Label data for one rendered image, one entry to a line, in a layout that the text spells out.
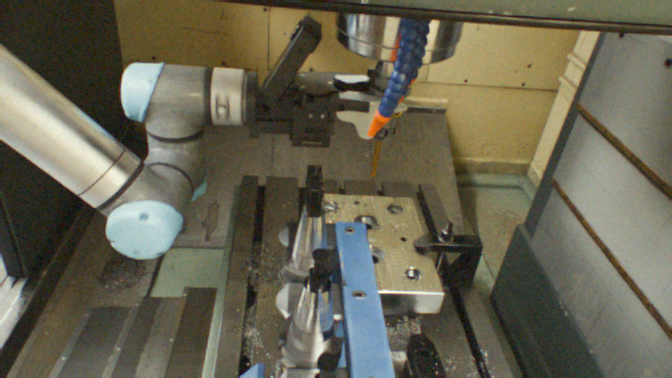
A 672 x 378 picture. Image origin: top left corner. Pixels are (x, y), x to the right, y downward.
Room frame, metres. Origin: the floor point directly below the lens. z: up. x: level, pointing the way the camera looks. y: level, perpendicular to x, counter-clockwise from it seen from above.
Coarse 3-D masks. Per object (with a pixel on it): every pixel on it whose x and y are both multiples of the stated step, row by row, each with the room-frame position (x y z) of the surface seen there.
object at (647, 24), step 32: (224, 0) 0.33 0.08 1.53; (256, 0) 0.33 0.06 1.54; (288, 0) 0.33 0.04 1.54; (320, 0) 0.34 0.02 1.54; (352, 0) 0.34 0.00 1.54; (384, 0) 0.34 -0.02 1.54; (416, 0) 0.34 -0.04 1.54; (448, 0) 0.34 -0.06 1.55; (480, 0) 0.34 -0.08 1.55; (512, 0) 0.35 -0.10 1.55; (544, 0) 0.35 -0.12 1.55; (576, 0) 0.35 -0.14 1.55; (608, 0) 0.36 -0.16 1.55; (640, 0) 0.36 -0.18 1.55; (608, 32) 0.36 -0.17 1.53; (640, 32) 0.36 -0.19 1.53
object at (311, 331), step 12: (324, 288) 0.34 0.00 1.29; (300, 300) 0.33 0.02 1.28; (312, 300) 0.33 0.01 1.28; (324, 300) 0.33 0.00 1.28; (300, 312) 0.33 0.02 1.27; (312, 312) 0.33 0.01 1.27; (324, 312) 0.33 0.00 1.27; (300, 324) 0.33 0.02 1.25; (312, 324) 0.32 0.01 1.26; (324, 324) 0.33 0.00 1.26; (300, 336) 0.32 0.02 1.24; (312, 336) 0.32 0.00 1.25; (324, 336) 0.33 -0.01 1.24; (300, 348) 0.32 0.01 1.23; (312, 348) 0.32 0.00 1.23; (324, 348) 0.32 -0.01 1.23
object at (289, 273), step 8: (288, 248) 0.46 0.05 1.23; (328, 248) 0.47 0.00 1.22; (288, 256) 0.46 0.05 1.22; (288, 264) 0.43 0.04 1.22; (328, 264) 0.46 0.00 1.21; (280, 272) 0.44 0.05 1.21; (288, 272) 0.43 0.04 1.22; (296, 272) 0.42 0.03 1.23; (304, 272) 0.42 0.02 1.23; (328, 272) 0.43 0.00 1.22; (288, 280) 0.43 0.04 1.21; (296, 280) 0.42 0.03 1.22
